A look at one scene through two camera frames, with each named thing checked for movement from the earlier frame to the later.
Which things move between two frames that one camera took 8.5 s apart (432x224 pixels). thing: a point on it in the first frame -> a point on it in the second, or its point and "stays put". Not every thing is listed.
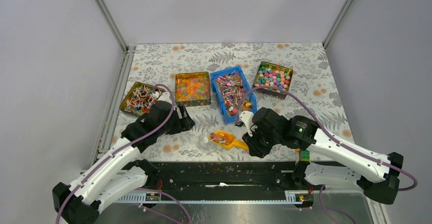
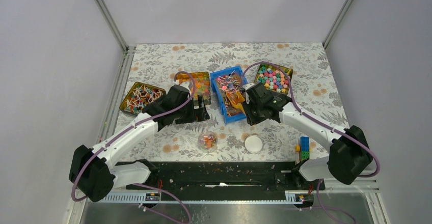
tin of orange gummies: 192,89 stays put
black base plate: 226,178 stays put
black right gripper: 255,149 -> 251,119
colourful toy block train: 303,155 stays put
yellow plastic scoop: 225,139 -> 236,99
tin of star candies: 270,75 stays put
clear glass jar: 204,144 stays put
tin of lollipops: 139,99 stays put
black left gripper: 183,123 -> 196,115
